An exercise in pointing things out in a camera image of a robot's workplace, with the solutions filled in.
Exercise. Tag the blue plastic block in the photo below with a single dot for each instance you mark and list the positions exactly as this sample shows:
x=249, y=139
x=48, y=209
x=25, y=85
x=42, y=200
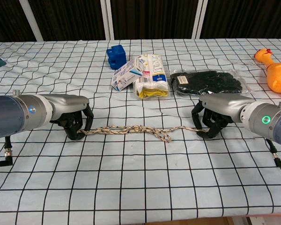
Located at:
x=116, y=56

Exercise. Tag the orange rubber chicken toy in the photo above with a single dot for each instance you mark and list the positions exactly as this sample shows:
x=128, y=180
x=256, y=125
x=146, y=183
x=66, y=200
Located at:
x=275, y=70

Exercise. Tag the black gloves in plastic bag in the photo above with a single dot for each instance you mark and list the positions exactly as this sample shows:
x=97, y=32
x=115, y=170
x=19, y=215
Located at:
x=208, y=82

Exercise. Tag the white yellow packaged cloth bundle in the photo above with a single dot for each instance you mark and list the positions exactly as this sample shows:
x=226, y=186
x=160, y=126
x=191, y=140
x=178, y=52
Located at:
x=152, y=77

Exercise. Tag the white frame post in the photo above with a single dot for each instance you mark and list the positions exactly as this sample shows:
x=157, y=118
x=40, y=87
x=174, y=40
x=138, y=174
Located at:
x=200, y=18
x=31, y=20
x=107, y=19

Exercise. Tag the white black grid tablecloth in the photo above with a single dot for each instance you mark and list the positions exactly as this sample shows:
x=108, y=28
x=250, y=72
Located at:
x=140, y=168

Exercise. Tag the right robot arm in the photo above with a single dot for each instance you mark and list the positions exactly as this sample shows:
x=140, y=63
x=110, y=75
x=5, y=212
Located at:
x=267, y=120

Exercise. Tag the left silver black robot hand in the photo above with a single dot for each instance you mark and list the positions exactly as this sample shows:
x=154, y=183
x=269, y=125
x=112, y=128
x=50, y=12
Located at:
x=65, y=103

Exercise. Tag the white blue carton box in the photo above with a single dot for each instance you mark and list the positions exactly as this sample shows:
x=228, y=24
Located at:
x=126, y=76

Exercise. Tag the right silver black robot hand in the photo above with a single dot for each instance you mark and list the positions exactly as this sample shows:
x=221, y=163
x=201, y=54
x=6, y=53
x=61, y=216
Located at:
x=224, y=103

